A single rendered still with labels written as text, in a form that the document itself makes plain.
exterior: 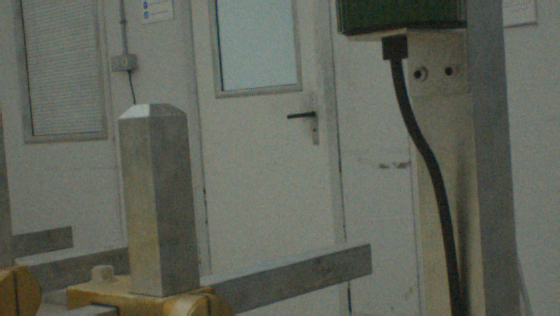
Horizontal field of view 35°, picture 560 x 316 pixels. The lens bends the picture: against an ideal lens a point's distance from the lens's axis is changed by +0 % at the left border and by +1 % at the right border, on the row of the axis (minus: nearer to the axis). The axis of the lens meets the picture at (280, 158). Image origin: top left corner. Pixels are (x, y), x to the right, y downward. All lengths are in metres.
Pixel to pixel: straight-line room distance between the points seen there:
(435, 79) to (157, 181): 0.24
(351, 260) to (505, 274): 0.38
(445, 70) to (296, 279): 0.37
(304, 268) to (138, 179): 0.22
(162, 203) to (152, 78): 4.22
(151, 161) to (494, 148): 0.25
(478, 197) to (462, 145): 0.03
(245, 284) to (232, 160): 3.69
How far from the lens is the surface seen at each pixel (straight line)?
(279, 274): 0.76
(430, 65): 0.45
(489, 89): 0.46
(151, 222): 0.62
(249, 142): 4.32
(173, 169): 0.62
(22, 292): 0.82
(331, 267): 0.81
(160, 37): 4.77
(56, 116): 5.66
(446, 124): 0.45
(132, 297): 0.64
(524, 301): 0.55
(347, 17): 0.41
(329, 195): 4.01
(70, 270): 0.93
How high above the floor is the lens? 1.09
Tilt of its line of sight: 3 degrees down
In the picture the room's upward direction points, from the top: 4 degrees counter-clockwise
